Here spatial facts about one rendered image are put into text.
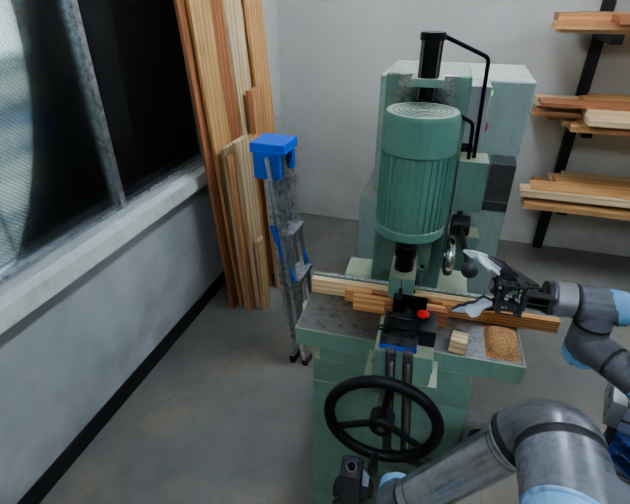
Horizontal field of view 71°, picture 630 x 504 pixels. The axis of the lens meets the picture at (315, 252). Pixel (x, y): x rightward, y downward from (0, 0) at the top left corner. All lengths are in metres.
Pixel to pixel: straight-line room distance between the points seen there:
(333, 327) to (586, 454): 0.74
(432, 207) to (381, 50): 2.41
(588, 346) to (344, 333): 0.57
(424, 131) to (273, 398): 1.60
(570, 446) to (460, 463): 0.22
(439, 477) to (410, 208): 0.57
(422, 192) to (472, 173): 0.29
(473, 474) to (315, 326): 0.60
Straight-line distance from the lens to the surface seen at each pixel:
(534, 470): 0.67
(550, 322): 1.36
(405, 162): 1.03
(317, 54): 3.51
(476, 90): 1.36
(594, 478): 0.66
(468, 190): 1.33
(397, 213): 1.09
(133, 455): 2.21
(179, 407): 2.31
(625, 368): 1.10
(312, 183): 3.78
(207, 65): 2.36
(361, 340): 1.21
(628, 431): 1.52
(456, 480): 0.85
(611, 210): 3.25
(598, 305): 1.08
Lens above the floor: 1.71
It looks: 31 degrees down
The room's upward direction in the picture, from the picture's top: straight up
